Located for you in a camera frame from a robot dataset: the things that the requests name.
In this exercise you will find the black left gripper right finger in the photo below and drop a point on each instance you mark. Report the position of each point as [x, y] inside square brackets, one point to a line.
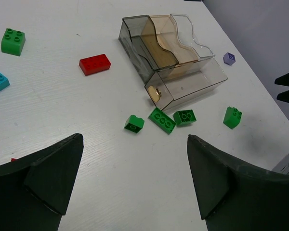
[234, 195]

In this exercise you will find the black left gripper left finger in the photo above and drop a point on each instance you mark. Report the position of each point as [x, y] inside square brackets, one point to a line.
[35, 190]

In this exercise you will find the purple lego cube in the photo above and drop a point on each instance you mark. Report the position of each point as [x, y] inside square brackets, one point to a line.
[229, 59]

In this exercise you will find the green tall lego brick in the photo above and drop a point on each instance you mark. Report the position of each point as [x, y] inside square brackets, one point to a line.
[232, 117]

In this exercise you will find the green upturned lego brick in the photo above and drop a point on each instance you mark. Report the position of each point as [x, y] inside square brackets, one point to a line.
[184, 117]

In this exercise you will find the green long lego brick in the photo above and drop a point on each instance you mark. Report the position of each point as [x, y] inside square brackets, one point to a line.
[162, 120]

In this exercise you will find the green numbered lego brick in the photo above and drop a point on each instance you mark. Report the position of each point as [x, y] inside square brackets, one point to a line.
[134, 124]

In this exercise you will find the green square lego brick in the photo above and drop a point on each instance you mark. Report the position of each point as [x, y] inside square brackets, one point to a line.
[13, 42]

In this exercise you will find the clear plastic bin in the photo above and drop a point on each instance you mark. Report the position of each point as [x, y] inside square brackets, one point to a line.
[187, 36]

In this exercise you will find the long grey drawer bin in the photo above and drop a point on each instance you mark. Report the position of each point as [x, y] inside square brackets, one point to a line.
[176, 86]

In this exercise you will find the amber plastic bin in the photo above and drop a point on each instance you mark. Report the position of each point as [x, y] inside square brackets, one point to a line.
[160, 36]

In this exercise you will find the red flat lego brick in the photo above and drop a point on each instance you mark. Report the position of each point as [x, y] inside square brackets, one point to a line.
[94, 64]

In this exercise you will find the smoky grey plastic bin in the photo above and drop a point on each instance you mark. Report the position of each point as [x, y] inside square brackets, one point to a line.
[138, 36]

